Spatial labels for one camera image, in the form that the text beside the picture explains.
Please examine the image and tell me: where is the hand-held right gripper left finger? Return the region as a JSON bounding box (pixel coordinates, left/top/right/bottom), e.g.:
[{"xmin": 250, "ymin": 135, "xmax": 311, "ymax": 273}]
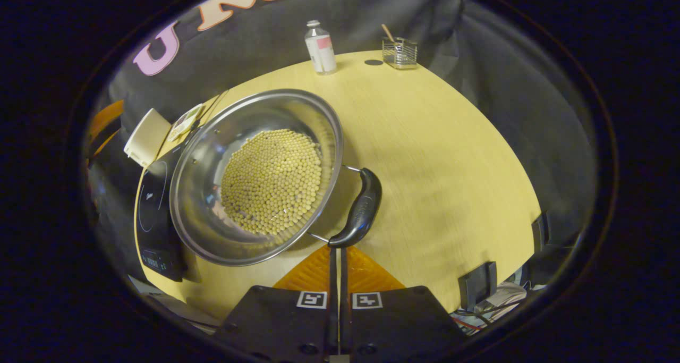
[{"xmin": 215, "ymin": 246, "xmax": 339, "ymax": 363}]

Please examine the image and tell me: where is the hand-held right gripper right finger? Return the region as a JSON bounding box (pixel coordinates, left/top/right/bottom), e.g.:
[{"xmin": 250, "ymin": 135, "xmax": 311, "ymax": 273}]
[{"xmin": 339, "ymin": 246, "xmax": 469, "ymax": 362}]

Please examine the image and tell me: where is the steel pot with black handle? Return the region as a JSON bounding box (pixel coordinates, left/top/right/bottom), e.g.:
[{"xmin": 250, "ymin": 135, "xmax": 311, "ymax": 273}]
[{"xmin": 169, "ymin": 89, "xmax": 384, "ymax": 268}]

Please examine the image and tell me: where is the black induction cooktop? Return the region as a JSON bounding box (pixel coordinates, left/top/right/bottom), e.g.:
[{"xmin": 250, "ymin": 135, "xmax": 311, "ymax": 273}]
[{"xmin": 135, "ymin": 144, "xmax": 188, "ymax": 283}]

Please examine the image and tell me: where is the pile of yellow soybeans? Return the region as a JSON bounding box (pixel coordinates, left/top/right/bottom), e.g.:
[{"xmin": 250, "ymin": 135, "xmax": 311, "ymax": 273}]
[{"xmin": 220, "ymin": 128, "xmax": 324, "ymax": 237}]

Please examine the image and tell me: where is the white toaster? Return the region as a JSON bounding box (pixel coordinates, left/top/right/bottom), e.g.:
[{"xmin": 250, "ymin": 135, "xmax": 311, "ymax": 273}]
[{"xmin": 123, "ymin": 107, "xmax": 172, "ymax": 168}]

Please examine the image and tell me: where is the white divided plate of beans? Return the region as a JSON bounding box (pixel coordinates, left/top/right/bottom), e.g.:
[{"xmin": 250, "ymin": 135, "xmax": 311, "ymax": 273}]
[{"xmin": 167, "ymin": 103, "xmax": 204, "ymax": 142}]

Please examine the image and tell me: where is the black table clamp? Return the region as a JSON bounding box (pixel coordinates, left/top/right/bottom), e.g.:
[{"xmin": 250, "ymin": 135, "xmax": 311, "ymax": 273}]
[
  {"xmin": 531, "ymin": 211, "xmax": 551, "ymax": 253},
  {"xmin": 458, "ymin": 261, "xmax": 498, "ymax": 311}
]

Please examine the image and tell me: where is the white bottle with pink label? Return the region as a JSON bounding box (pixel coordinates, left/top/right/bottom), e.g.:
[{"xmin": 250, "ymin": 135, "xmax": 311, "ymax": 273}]
[{"xmin": 304, "ymin": 20, "xmax": 338, "ymax": 76}]

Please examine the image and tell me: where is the clear glass holder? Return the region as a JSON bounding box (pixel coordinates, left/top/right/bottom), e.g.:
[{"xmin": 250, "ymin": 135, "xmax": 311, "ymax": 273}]
[{"xmin": 381, "ymin": 36, "xmax": 419, "ymax": 70}]

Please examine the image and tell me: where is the bundle of cables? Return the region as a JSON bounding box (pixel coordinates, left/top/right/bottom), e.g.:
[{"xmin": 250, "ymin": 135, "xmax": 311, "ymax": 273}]
[{"xmin": 450, "ymin": 281, "xmax": 538, "ymax": 330}]

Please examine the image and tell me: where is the black power cable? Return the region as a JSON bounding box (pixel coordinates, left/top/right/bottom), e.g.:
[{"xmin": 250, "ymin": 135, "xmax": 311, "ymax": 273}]
[{"xmin": 205, "ymin": 89, "xmax": 230, "ymax": 120}]

